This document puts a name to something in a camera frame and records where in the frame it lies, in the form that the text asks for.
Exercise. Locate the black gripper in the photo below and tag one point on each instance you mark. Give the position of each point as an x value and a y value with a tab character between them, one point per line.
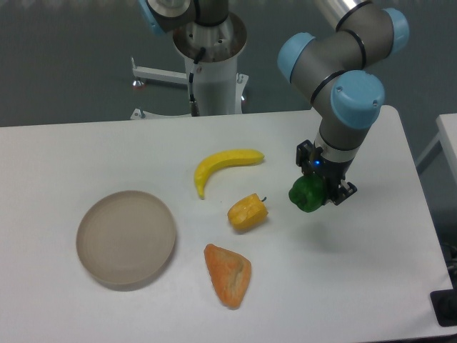
333	173

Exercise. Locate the green bell pepper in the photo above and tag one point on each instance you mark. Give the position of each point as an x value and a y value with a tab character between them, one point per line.
308	193

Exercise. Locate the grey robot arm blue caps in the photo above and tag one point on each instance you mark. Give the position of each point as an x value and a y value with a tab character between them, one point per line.
330	74

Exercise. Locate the yellow bell pepper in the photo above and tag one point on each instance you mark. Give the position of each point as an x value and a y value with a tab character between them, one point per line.
247	213

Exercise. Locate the yellow banana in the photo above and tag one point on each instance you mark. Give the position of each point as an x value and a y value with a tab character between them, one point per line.
222	160

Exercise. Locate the white side table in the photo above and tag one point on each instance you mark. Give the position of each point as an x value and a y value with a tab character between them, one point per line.
444	141

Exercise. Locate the orange croissant bread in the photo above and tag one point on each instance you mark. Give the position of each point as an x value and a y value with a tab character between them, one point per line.
230	274

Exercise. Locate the black clamp at table edge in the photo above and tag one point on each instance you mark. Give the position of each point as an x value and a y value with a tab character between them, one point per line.
444	306

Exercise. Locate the beige round plate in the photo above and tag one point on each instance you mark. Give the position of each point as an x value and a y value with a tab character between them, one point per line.
125	240

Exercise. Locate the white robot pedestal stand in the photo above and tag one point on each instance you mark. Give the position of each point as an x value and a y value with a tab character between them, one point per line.
210	53

